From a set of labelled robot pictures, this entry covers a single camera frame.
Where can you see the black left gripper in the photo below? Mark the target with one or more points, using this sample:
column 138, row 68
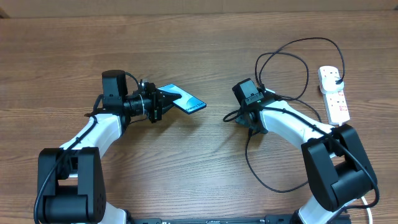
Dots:
column 156, row 99

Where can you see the white power strip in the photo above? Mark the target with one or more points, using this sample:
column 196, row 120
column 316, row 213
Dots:
column 335, row 103

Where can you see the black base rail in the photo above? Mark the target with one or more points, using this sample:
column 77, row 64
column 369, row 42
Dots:
column 217, row 221

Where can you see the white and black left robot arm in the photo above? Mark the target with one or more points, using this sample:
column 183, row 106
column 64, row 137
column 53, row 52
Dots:
column 70, row 182

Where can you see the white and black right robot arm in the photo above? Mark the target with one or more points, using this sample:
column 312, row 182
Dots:
column 339, row 173

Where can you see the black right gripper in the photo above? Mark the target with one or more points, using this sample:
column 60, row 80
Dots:
column 240, row 119

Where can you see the blue Samsung Galaxy smartphone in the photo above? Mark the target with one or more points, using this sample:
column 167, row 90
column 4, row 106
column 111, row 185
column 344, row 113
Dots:
column 187, row 102

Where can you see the white charger plug adapter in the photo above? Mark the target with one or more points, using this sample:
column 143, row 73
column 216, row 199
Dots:
column 328, row 83

